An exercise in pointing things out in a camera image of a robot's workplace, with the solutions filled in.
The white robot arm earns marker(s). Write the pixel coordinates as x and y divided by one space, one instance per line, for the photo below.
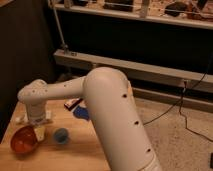
108 98

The orange ceramic bowl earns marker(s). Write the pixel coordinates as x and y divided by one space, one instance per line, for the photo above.
24 140

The small dark red-white box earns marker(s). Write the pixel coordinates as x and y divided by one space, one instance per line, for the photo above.
70 104

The blue cup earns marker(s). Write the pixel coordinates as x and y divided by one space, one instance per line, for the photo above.
61 136

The cluttered background shelf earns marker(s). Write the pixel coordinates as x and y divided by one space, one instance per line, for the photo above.
189 13

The metal stand pole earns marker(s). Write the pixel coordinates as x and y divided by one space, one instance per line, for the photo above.
63 44

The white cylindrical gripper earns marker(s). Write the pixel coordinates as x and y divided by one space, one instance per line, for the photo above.
36 114

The white rectangular box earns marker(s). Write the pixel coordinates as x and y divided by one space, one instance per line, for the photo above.
23 118

